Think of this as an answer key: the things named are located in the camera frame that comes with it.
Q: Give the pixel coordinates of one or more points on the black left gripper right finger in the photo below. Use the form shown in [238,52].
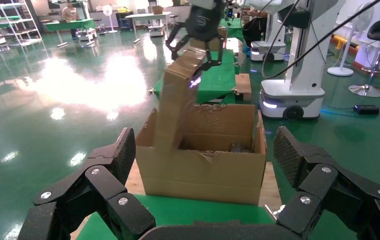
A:
[325,185]

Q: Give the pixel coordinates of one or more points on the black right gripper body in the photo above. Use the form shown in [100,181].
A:
[204,21]

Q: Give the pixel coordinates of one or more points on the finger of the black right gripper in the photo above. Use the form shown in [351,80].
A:
[217,53]
[176,41]

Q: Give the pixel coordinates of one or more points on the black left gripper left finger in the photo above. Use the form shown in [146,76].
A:
[103,185]

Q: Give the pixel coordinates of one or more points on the brown cardboard piece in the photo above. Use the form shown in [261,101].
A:
[176,96]

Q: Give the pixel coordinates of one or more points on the brown cardboard box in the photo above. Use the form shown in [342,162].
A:
[243,86]
[213,44]

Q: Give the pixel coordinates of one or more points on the large open brown carton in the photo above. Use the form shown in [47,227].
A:
[203,175]

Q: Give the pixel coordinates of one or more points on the small green table cloth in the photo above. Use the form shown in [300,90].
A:
[218,81]

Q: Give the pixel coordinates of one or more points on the white table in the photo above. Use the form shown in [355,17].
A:
[146,16]

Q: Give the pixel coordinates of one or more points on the silver binder clip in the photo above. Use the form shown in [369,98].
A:
[150,91]
[234,89]

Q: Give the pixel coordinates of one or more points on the white wheeled robot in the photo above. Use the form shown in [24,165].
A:
[300,76]
[269,46]

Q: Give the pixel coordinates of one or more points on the black power adapter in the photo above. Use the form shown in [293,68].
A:
[366,109]

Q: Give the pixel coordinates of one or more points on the large green table cloth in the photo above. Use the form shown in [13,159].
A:
[193,212]

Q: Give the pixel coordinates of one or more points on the green covered table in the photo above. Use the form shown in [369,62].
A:
[70,26]

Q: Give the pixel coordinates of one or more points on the person in beige top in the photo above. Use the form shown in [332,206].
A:
[70,15]

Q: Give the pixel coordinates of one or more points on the yellow floor barrier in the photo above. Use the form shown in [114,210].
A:
[338,41]

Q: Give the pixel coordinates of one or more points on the metal storage rack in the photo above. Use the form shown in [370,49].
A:
[7,23]

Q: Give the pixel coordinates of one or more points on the white pedestal fan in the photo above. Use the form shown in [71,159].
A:
[348,49]
[108,15]

